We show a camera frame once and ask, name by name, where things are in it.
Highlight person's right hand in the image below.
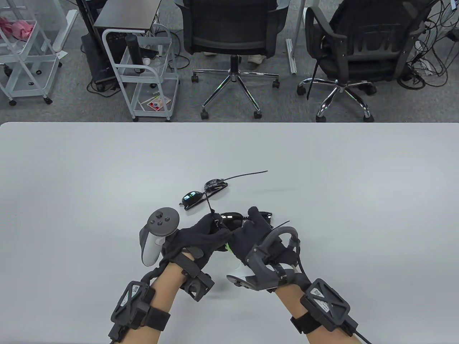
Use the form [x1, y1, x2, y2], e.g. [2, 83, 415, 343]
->
[229, 206, 312, 292]

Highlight person's left hand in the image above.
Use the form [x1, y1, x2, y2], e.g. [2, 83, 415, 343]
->
[163, 213, 233, 273]

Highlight small mirrored oval sunglasses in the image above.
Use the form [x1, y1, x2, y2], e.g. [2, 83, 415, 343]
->
[179, 178, 229, 212]

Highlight thick black square sunglasses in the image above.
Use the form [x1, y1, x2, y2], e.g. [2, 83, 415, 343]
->
[204, 171, 291, 231]

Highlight grey left hand controller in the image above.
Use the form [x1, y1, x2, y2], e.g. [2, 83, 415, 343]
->
[139, 207, 180, 267]

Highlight grey hand controller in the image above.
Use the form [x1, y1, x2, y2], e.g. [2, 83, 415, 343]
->
[227, 226, 300, 291]
[139, 207, 180, 267]

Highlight grey right hand controller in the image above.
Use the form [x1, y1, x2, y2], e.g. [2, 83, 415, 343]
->
[227, 226, 300, 291]

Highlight black left wrist tracker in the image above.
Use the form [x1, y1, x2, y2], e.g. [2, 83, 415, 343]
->
[109, 271, 171, 341]

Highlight black wrist tracker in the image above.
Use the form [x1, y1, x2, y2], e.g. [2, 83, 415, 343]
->
[109, 271, 171, 341]
[290, 278, 373, 344]

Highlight black right wrist tracker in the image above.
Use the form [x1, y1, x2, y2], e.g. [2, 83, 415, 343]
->
[290, 278, 373, 344]

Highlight red and white packet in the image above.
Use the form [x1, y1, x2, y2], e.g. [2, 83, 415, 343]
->
[146, 96, 172, 111]

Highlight white table leg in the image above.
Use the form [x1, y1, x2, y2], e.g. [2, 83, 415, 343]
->
[285, 0, 307, 75]

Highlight black bottle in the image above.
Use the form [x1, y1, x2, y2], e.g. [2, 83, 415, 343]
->
[125, 34, 146, 75]

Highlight grey flat device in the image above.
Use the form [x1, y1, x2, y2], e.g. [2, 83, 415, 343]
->
[137, 36, 172, 49]

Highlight black computer tower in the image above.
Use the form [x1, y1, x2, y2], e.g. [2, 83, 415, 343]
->
[81, 32, 120, 92]

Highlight black office chair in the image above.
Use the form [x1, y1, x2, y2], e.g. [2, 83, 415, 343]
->
[296, 0, 436, 123]
[175, 0, 289, 120]

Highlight dark side table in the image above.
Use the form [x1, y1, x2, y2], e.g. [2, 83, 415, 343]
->
[93, 0, 162, 36]

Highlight white table foot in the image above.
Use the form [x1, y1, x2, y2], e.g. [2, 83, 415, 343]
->
[52, 10, 79, 52]

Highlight black desk leg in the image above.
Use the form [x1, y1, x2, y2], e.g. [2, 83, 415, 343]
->
[75, 0, 108, 77]

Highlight pink cloth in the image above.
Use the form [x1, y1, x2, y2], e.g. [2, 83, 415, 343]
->
[0, 16, 34, 40]

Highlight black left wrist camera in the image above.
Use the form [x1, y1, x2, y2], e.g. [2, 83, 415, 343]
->
[181, 263, 216, 301]

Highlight white rolling cart with handle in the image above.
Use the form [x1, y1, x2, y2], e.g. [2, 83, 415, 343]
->
[102, 25, 180, 122]

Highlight tangle of black cables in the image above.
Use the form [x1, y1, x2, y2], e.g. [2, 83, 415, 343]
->
[396, 0, 459, 90]

